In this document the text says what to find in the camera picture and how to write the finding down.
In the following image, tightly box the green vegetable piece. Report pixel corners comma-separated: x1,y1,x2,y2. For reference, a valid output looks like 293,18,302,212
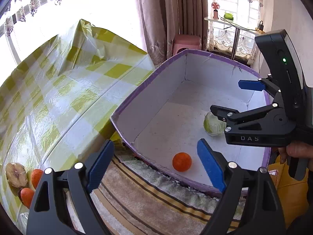
203,112,226,136

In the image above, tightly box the orange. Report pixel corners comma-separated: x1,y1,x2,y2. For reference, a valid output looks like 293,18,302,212
31,169,43,189
20,188,34,209

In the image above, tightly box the cut brown fruit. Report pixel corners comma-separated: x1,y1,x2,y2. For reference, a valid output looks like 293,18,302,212
5,162,28,188

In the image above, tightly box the small tangerine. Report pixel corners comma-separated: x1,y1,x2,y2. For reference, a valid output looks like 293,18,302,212
172,152,192,172

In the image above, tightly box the person right hand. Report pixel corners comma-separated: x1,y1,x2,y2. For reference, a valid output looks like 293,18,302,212
278,142,313,171

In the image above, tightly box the orange beside black fruit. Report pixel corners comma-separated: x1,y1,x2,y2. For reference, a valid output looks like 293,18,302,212
31,169,43,189

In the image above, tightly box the small white side table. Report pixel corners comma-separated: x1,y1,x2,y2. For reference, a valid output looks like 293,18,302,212
204,17,263,64

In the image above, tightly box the purple white cardboard box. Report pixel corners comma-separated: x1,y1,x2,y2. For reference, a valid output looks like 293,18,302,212
111,49,270,194

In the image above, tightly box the green object on table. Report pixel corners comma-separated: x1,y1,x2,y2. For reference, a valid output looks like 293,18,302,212
224,13,233,20

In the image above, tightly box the pink plastic stool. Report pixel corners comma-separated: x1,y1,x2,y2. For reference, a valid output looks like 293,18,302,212
172,34,202,56

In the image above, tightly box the striped sofa cushion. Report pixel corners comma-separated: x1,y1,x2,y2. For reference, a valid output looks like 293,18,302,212
90,150,219,234

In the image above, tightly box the small pink desk fan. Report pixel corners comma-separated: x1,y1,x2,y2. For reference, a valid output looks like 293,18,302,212
211,2,220,20

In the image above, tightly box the green checkered plastic tablecloth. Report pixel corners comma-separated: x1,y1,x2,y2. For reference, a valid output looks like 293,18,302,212
1,20,155,222

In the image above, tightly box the pink floral curtain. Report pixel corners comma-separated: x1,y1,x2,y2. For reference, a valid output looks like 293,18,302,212
137,0,208,66

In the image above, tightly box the black charger cable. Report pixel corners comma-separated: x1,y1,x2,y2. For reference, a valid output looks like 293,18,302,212
219,16,265,33

